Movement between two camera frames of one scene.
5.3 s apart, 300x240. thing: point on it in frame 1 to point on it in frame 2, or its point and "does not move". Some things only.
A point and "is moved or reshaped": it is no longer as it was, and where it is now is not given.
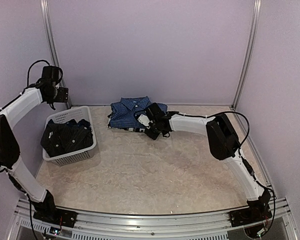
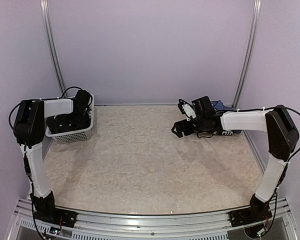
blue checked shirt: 122,114 to 218,105
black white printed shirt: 131,129 is moved or reshaped
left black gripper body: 62,97 to 77,118
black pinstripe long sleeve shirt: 57,138 to 78,119
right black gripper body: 155,134 to 199,126
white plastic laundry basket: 62,116 to 78,135
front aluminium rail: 105,226 does not move
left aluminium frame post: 46,9 does not move
